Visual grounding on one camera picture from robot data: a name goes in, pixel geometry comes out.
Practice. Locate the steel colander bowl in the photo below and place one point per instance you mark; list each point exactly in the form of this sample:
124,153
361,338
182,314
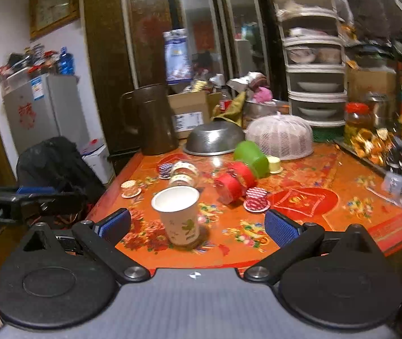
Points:
214,138

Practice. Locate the white paper cup leaf print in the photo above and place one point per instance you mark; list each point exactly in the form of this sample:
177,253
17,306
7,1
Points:
178,212

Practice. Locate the dark brown pitcher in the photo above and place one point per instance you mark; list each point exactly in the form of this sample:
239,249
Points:
147,114

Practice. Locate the tray of snacks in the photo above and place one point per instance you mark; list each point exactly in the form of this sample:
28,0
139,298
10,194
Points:
381,151

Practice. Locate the white box on floor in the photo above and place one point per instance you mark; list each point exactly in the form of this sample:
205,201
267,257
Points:
96,155

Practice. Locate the white tiered food rack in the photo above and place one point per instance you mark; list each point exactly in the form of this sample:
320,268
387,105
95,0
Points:
314,60

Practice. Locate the cardboard box with label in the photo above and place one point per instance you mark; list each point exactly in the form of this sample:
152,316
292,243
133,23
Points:
192,109

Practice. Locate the red lid snack jar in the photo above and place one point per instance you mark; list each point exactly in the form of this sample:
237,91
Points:
357,117

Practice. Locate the blue water bottle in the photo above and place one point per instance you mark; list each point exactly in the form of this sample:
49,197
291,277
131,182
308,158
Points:
66,64

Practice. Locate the white mesh food cover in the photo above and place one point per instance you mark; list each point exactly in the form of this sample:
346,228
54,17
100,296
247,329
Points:
286,137

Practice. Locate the framed wall picture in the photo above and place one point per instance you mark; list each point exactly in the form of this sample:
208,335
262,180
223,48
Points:
46,16

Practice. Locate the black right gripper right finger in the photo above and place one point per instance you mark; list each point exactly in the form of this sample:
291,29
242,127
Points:
295,241

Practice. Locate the clear glass jar white bands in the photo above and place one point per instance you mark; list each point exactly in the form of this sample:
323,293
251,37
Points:
184,174

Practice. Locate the red dotted cupcake liner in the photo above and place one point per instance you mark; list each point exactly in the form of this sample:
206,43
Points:
256,200

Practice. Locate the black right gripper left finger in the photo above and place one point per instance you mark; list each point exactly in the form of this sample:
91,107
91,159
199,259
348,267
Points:
99,241

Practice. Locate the grey refrigerator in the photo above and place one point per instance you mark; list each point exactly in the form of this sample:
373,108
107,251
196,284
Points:
45,107

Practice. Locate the small yellow cup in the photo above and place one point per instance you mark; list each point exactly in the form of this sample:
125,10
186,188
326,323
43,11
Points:
274,164

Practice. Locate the purple dotted cupcake liner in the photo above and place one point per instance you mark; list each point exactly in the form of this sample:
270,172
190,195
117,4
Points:
164,170

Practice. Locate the black bag on chair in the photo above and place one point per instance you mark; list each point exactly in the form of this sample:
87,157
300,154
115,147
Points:
57,163

